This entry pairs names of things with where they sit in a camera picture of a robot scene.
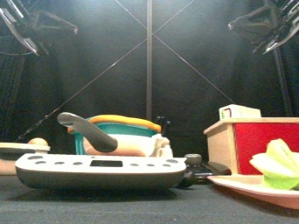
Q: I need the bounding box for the green felt carrot top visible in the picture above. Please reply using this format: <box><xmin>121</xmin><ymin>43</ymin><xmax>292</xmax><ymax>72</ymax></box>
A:
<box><xmin>248</xmin><ymin>137</ymin><xmax>299</xmax><ymax>192</ymax></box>

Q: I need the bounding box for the small white toy carton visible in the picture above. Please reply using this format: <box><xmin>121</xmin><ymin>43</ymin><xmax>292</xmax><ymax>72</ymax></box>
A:
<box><xmin>217</xmin><ymin>103</ymin><xmax>263</xmax><ymax>121</ymax></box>

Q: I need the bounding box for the wooden box red panel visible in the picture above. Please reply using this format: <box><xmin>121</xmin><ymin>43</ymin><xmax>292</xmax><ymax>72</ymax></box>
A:
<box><xmin>201</xmin><ymin>116</ymin><xmax>299</xmax><ymax>177</ymax></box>

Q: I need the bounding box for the teal toy pot orange rim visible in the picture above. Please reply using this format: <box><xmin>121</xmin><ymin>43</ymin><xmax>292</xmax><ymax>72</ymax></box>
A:
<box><xmin>66</xmin><ymin>114</ymin><xmax>164</xmax><ymax>156</ymax></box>

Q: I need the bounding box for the small black toy piece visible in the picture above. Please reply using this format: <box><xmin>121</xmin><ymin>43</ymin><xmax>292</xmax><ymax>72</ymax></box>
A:
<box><xmin>153</xmin><ymin>115</ymin><xmax>173</xmax><ymax>138</ymax></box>

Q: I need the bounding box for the white peach toy cup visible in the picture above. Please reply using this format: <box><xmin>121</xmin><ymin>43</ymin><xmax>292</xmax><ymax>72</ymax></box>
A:
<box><xmin>81</xmin><ymin>133</ymin><xmax>175</xmax><ymax>159</ymax></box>

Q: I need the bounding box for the grey round toy knob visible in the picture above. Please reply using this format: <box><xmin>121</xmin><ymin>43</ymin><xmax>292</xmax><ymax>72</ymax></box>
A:
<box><xmin>183</xmin><ymin>153</ymin><xmax>203</xmax><ymax>168</ymax></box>

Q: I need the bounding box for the black flat toy piece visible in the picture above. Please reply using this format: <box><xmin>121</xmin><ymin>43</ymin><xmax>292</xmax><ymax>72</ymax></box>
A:
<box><xmin>176</xmin><ymin>160</ymin><xmax>232</xmax><ymax>189</ymax></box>

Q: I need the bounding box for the white grey toy appliance base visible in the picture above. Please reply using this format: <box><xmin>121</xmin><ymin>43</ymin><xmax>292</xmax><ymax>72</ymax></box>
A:
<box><xmin>13</xmin><ymin>152</ymin><xmax>189</xmax><ymax>191</ymax></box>

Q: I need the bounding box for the dark slanted frame pole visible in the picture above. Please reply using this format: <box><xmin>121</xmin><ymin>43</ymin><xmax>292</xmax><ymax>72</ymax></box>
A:
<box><xmin>271</xmin><ymin>46</ymin><xmax>295</xmax><ymax>117</ymax></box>

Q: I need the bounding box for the thin diagonal frame wire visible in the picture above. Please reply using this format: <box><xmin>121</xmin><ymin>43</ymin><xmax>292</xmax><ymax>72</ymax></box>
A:
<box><xmin>14</xmin><ymin>0</ymin><xmax>196</xmax><ymax>142</ymax></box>
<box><xmin>113</xmin><ymin>0</ymin><xmax>236</xmax><ymax>105</ymax></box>

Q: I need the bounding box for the vertical metal frame pole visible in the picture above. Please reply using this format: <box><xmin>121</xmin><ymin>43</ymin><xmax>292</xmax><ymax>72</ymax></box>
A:
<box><xmin>144</xmin><ymin>0</ymin><xmax>155</xmax><ymax>121</ymax></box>

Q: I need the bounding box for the grey toy lever handle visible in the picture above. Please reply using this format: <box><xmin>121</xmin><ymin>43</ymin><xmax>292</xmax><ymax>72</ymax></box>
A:
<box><xmin>56</xmin><ymin>111</ymin><xmax>119</xmax><ymax>154</ymax></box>

